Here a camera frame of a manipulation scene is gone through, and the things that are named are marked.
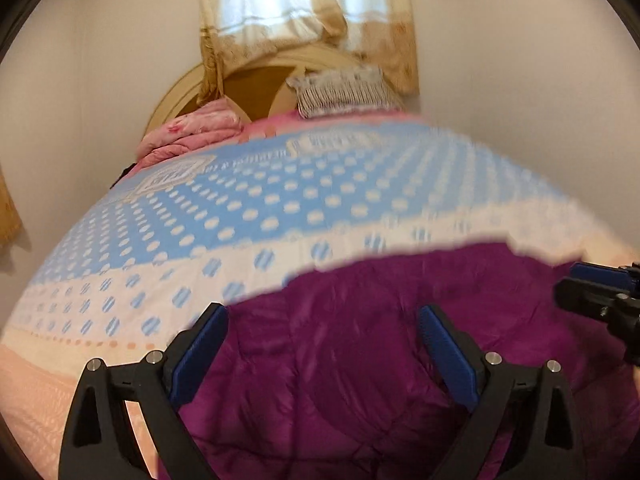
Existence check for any purple quilted down jacket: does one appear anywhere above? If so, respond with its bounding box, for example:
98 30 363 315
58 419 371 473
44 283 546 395
180 243 639 479

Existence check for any blue peach dotted bedspread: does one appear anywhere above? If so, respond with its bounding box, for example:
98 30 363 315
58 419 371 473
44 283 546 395
1 114 638 479

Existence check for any grey striped pillow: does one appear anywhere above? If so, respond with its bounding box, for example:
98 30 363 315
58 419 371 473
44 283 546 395
286 66 404 119

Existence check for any pink folded blanket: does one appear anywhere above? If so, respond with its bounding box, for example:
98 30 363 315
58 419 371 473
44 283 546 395
134 98 244 168

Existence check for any cream wooden headboard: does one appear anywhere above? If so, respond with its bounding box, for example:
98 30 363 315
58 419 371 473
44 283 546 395
145 44 363 132

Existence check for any beige lace window curtain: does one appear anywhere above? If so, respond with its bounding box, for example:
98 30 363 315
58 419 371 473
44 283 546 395
198 0 419 103

